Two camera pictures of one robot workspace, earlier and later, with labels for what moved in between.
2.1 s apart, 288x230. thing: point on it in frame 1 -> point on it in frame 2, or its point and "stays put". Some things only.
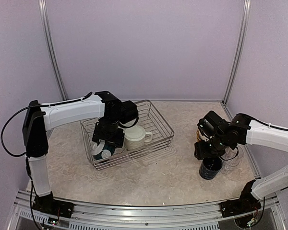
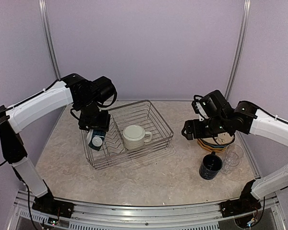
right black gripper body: x=216 y=149 -> x=203 y=132
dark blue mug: x=210 y=167 stays put
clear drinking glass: x=231 y=156 stays put
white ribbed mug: x=134 y=137 stays put
